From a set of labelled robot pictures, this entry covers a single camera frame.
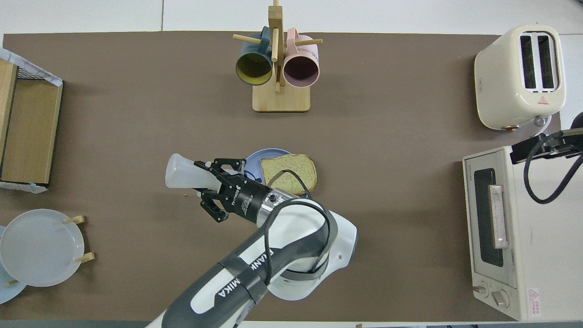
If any brown table mat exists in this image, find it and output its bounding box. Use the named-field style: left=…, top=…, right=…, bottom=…
left=0, top=31, right=562, bottom=322

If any wooden mug tree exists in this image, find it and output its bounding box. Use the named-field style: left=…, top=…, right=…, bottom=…
left=233, top=0, right=323, bottom=113

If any wooden plate rack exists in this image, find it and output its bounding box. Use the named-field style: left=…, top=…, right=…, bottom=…
left=5, top=215, right=95, bottom=287

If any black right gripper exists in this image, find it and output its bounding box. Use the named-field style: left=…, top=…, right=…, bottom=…
left=510, top=128, right=583, bottom=165

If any blue round plate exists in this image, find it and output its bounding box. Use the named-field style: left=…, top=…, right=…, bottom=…
left=244, top=148, right=310, bottom=201

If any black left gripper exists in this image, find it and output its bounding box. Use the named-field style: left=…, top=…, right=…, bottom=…
left=194, top=158, right=274, bottom=225

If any light blue plate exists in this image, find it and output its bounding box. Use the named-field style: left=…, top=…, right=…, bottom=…
left=0, top=225, right=28, bottom=305

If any white toaster power cable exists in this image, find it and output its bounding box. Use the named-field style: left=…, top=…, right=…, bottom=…
left=534, top=115, right=552, bottom=137

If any black wire basket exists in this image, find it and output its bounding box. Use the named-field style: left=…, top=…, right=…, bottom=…
left=16, top=64, right=48, bottom=82

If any pink mug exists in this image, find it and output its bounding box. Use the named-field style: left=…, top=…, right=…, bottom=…
left=282, top=27, right=321, bottom=88

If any wooden shelf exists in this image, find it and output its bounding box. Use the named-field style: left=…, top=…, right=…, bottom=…
left=0, top=59, right=63, bottom=185

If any white crumpled paper sheet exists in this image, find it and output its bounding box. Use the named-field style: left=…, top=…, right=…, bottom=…
left=0, top=181, right=48, bottom=194

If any bread slice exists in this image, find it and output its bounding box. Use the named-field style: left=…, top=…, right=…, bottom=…
left=261, top=154, right=317, bottom=196

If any cream two-slot toaster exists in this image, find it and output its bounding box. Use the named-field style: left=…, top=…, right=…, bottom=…
left=474, top=25, right=567, bottom=131

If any dark teal mug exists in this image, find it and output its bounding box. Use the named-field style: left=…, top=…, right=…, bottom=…
left=235, top=26, right=274, bottom=86

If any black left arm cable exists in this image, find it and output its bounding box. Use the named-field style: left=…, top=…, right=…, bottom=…
left=264, top=169, right=340, bottom=281

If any white plate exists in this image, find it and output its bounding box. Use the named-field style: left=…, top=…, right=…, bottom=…
left=0, top=209, right=85, bottom=287

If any cream toaster oven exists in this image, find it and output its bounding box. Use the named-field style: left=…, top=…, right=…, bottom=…
left=462, top=145, right=583, bottom=322

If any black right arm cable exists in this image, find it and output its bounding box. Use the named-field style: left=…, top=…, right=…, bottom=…
left=523, top=132, right=583, bottom=204

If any squeeze bottle with blue cap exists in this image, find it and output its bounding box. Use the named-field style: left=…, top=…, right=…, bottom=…
left=165, top=153, right=224, bottom=191

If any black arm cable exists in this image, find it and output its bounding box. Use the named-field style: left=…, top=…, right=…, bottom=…
left=264, top=169, right=340, bottom=281
left=523, top=132, right=583, bottom=204

